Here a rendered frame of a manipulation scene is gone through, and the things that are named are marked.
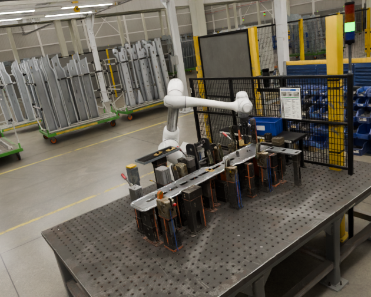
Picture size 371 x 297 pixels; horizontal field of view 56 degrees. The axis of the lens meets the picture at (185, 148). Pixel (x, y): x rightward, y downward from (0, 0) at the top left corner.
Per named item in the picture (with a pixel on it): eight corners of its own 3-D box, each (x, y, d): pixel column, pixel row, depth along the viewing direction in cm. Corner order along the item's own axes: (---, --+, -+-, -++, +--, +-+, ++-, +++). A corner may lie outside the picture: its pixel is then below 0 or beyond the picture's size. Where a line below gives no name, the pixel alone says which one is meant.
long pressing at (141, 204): (145, 214, 223) (145, 211, 222) (127, 205, 239) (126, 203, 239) (272, 147, 305) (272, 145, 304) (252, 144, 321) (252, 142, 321)
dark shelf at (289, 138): (293, 144, 302) (292, 140, 301) (218, 133, 369) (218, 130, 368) (307, 136, 315) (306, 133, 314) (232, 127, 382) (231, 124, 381)
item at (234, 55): (272, 167, 513) (260, 25, 452) (265, 170, 506) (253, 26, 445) (212, 152, 618) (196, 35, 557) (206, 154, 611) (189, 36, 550)
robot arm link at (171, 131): (161, 149, 345) (162, 132, 359) (178, 150, 346) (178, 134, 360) (166, 89, 286) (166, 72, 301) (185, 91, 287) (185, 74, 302)
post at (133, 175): (141, 221, 273) (129, 170, 260) (135, 218, 279) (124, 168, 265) (148, 217, 278) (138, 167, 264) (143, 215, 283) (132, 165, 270)
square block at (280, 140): (281, 177, 312) (279, 139, 301) (274, 175, 317) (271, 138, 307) (287, 174, 316) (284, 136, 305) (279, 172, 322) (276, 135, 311)
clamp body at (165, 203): (175, 254, 225) (165, 205, 214) (161, 247, 236) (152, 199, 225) (187, 247, 231) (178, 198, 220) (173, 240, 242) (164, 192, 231)
